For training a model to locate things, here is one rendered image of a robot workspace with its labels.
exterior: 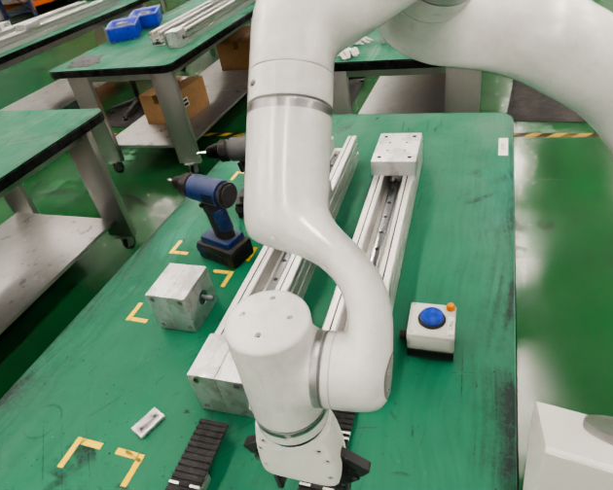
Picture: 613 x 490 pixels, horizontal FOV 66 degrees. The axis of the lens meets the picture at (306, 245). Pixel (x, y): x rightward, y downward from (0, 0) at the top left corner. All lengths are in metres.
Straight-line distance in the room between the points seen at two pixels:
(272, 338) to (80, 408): 0.62
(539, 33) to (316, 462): 0.52
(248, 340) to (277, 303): 0.05
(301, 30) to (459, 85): 1.99
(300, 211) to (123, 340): 0.69
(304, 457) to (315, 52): 0.44
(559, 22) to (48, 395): 1.00
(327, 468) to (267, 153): 0.36
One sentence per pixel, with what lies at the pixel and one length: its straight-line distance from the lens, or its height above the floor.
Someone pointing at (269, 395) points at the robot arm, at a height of 1.09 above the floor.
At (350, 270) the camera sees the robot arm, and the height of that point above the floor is 1.19.
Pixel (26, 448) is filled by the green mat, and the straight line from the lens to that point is 1.01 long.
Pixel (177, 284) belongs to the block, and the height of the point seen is 0.87.
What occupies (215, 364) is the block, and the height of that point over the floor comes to 0.87.
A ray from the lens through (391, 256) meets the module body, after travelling 0.96.
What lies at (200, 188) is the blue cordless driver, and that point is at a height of 0.99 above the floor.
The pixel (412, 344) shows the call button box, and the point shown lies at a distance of 0.87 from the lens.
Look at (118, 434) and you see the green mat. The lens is 0.93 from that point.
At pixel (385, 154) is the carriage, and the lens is 1.24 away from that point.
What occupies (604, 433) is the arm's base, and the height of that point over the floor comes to 0.95.
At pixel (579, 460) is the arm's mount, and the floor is 1.01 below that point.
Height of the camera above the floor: 1.47
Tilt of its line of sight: 37 degrees down
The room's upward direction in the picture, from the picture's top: 11 degrees counter-clockwise
